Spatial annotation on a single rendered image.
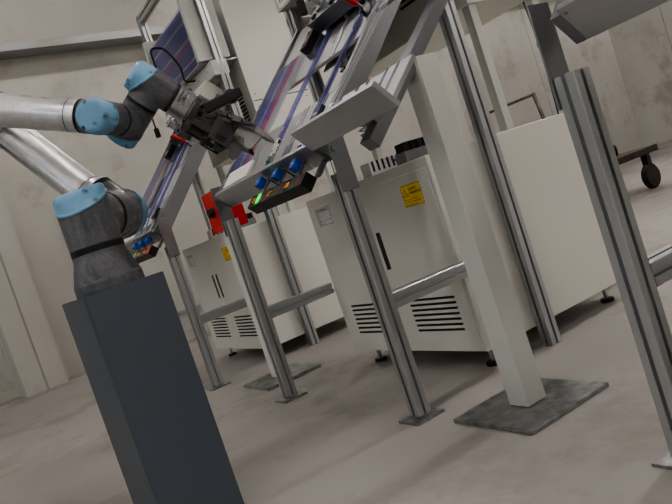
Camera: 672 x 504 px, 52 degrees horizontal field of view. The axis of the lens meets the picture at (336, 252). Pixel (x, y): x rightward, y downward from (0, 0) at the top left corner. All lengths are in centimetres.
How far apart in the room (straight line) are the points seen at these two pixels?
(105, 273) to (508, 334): 88
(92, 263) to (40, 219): 432
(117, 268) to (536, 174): 124
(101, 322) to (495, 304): 83
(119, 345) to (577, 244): 138
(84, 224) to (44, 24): 489
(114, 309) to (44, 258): 432
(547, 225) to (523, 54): 780
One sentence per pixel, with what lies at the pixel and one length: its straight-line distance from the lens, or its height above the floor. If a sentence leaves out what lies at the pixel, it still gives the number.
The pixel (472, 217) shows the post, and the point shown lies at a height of 45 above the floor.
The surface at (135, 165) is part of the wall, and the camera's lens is 617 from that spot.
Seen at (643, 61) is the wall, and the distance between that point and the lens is 1147.
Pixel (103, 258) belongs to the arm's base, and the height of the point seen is 61.
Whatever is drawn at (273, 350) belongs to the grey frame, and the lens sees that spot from 234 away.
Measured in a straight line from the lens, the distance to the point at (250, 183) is 206.
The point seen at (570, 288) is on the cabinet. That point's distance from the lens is 217.
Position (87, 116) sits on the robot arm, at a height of 90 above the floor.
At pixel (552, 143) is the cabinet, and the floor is 54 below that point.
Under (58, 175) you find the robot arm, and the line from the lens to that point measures 175.
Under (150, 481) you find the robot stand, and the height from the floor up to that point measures 15.
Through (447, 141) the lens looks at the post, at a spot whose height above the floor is 62.
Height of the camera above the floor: 55
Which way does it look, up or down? 3 degrees down
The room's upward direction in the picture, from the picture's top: 19 degrees counter-clockwise
